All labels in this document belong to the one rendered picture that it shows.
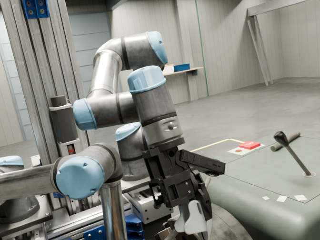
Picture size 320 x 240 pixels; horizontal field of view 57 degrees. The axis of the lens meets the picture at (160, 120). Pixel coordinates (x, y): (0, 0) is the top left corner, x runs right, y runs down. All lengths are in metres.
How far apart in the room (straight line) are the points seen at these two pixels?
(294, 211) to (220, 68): 10.75
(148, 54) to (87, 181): 0.46
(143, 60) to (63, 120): 0.46
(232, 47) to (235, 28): 0.72
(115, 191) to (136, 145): 0.32
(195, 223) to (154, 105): 0.23
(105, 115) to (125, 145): 0.61
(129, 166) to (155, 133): 0.75
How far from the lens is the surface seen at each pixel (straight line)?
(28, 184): 0.97
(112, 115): 0.67
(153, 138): 0.56
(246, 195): 0.87
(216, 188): 0.94
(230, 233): 0.79
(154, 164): 0.57
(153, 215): 1.24
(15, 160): 1.21
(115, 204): 1.03
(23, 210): 1.24
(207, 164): 0.61
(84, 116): 0.68
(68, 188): 0.86
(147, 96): 0.56
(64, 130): 1.29
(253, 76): 12.50
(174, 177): 0.55
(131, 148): 1.27
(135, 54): 1.00
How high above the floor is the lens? 1.66
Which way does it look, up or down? 12 degrees down
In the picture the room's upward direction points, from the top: 10 degrees counter-clockwise
